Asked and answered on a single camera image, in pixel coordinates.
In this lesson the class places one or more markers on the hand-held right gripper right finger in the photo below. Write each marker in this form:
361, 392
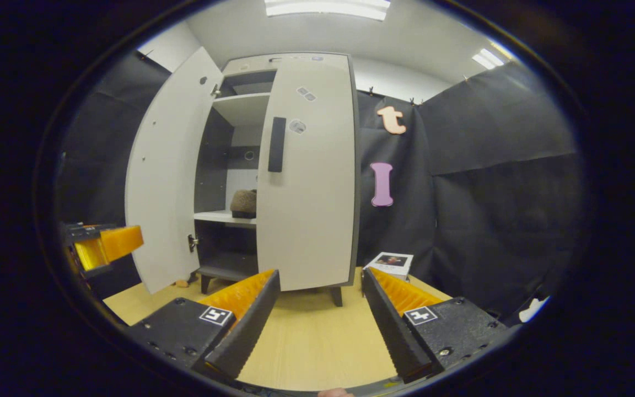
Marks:
394, 331

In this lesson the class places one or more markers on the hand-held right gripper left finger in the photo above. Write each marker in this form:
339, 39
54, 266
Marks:
243, 331

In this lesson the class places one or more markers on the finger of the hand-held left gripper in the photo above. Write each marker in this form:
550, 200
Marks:
83, 231
119, 242

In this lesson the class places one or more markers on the white shoe cabinet door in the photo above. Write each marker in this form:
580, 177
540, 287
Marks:
312, 220
168, 176

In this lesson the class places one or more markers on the white shoe cabinet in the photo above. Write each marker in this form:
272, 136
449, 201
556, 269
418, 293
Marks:
224, 218

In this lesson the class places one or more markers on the brown fuzzy shoe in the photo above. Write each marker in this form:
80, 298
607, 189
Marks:
244, 203

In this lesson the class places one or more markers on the white printed box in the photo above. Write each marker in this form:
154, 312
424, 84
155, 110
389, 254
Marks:
389, 264

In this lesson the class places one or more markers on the black backdrop cloth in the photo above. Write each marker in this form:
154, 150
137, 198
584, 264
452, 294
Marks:
488, 182

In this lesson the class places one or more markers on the ceiling light panel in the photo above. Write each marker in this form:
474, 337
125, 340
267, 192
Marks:
487, 58
326, 8

